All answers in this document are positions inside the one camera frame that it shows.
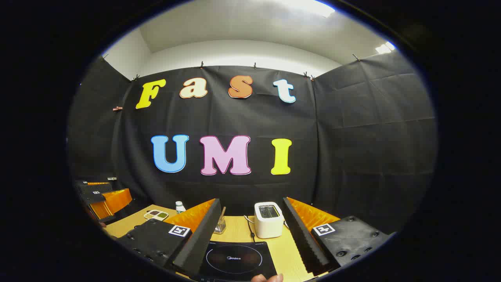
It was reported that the black power cable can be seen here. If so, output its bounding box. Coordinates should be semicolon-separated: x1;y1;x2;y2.
243;215;257;242

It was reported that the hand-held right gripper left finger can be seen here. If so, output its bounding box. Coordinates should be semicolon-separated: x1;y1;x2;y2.
117;198;222;277

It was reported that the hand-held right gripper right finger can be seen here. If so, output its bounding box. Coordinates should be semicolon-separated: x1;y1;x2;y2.
282;197;396;277

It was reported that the black induction cooktop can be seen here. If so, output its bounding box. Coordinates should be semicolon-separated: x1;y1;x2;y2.
192;241;278;282

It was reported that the white toaster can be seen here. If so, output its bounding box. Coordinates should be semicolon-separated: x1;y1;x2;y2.
254;202;284;239

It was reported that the black backdrop cloth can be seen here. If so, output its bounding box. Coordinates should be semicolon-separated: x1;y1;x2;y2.
67;51;438;235

